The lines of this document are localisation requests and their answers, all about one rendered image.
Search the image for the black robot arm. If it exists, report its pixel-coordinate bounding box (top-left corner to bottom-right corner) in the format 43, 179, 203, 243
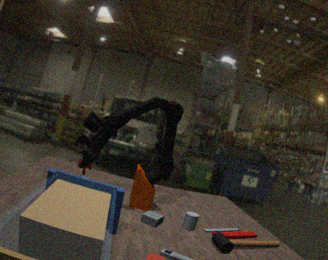
77, 96, 184, 188

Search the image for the black-headed mallet with wooden handle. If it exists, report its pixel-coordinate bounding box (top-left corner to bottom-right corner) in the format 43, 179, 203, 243
212, 232, 280, 254

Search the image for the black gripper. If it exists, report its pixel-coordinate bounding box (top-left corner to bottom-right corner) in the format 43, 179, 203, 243
79, 135, 106, 168

